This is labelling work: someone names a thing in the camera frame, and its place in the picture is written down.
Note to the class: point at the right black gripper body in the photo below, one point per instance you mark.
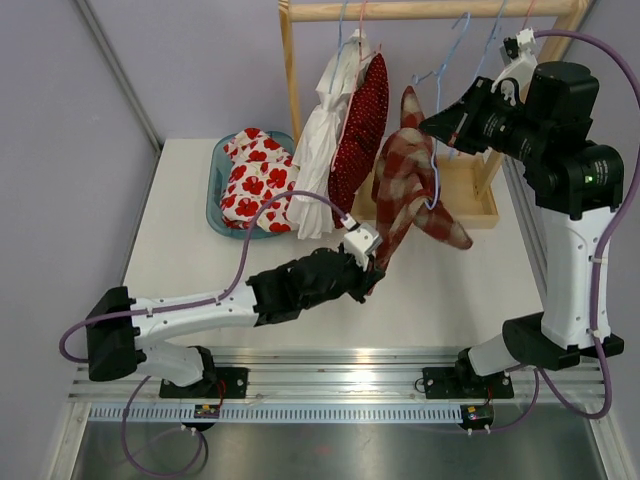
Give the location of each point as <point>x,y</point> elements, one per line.
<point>492,121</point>

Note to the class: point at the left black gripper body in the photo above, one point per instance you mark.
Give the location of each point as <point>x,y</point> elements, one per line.
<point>358,279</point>

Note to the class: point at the red plaid garment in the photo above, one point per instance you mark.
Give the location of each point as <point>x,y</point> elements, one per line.
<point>404,187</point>

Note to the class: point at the light blue hanger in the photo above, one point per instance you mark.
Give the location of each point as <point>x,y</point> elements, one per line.
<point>342,40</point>
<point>492,36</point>
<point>438,74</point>

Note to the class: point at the dark red dotted garment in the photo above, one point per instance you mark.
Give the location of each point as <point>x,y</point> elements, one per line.
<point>365,127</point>

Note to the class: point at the pink hanger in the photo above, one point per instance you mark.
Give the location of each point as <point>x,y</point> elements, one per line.
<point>350,100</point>
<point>530,8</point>

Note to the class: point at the white red poppy skirt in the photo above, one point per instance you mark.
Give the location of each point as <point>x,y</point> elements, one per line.
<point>261,169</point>

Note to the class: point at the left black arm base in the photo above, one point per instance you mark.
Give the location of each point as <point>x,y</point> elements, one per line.
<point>231,383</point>

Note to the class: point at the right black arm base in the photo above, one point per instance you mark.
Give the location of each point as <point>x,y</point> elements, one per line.
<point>444,383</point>

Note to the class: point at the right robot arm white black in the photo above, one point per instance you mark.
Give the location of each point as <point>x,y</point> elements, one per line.
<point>577,185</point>

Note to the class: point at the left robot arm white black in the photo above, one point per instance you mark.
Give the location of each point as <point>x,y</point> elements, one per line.
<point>127,335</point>

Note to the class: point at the wooden clothes rack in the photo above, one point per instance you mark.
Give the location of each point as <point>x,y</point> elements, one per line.
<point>466,179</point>

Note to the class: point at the white ruffled garment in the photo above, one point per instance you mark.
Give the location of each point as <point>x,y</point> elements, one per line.
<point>319,139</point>

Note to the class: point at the teal plastic basin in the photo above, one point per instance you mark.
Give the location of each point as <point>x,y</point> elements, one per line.
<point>220,170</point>

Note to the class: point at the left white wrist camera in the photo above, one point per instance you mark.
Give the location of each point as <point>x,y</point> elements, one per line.
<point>361,241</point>

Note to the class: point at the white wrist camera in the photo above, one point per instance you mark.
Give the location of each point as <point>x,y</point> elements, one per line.
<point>519,60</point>
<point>361,241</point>

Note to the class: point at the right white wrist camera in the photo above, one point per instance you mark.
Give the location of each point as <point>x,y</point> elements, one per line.
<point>519,60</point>

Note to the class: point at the aluminium mounting rail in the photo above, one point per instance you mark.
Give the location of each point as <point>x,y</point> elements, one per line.
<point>356,375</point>

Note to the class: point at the white slotted cable duct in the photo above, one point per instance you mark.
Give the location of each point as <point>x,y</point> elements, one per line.
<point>280,413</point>

